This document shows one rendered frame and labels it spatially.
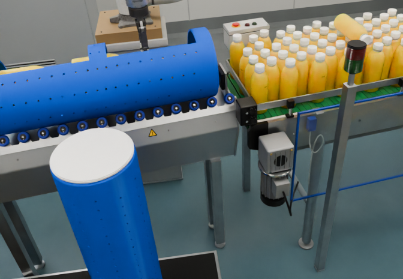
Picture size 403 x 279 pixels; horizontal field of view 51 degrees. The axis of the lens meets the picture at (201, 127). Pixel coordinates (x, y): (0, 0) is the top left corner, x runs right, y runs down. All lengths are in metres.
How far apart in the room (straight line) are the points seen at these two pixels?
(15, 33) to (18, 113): 1.87
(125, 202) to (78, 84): 0.46
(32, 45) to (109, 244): 2.22
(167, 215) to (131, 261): 0.97
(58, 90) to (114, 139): 0.28
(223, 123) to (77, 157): 0.65
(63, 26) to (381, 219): 2.52
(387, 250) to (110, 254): 1.51
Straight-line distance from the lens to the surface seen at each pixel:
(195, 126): 1.75
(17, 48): 3.52
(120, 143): 1.45
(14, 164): 1.80
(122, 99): 1.61
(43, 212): 2.83
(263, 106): 1.69
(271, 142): 1.68
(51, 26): 3.38
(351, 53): 1.52
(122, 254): 1.60
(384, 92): 1.99
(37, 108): 1.63
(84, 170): 1.38
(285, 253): 2.39
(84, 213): 1.45
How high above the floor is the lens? 1.91
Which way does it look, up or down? 37 degrees down
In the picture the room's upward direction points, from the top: 5 degrees counter-clockwise
